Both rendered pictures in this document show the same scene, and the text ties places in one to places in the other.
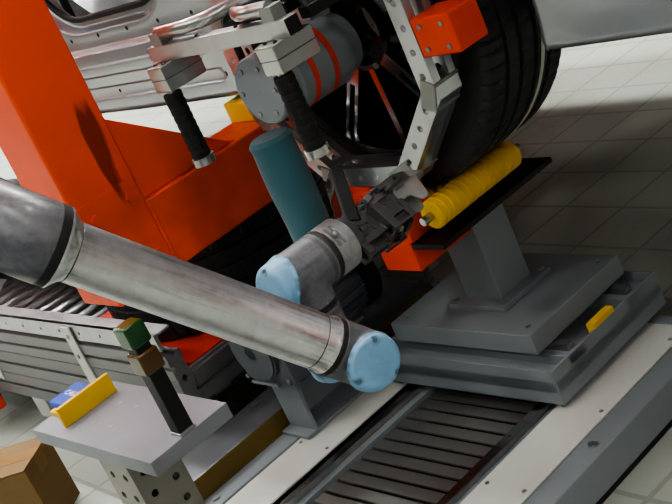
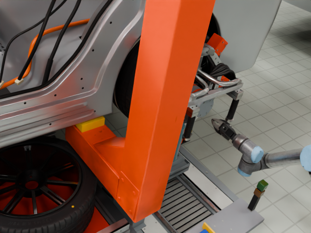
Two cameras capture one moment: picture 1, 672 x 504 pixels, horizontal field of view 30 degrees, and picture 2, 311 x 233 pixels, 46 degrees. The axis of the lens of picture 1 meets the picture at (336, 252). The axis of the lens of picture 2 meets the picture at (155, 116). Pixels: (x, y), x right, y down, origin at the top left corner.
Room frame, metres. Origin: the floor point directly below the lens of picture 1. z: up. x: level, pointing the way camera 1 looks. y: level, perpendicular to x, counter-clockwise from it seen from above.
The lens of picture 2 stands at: (2.75, 1.59, 1.95)
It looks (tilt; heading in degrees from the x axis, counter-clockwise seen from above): 36 degrees down; 259
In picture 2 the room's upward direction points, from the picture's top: 12 degrees clockwise
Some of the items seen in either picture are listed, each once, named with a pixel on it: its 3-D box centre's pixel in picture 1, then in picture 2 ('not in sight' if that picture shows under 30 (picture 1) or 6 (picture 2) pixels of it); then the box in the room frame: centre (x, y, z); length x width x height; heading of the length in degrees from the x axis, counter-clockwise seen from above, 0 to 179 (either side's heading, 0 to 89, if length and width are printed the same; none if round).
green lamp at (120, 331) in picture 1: (132, 333); (262, 185); (1.89, 0.35, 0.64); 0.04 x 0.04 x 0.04; 35
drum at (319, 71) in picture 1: (299, 66); (192, 97); (2.24, -0.08, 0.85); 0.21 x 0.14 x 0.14; 125
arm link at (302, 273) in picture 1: (298, 276); (251, 150); (1.86, 0.07, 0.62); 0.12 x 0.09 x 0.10; 124
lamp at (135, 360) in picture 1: (146, 360); (259, 191); (1.89, 0.35, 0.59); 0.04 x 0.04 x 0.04; 35
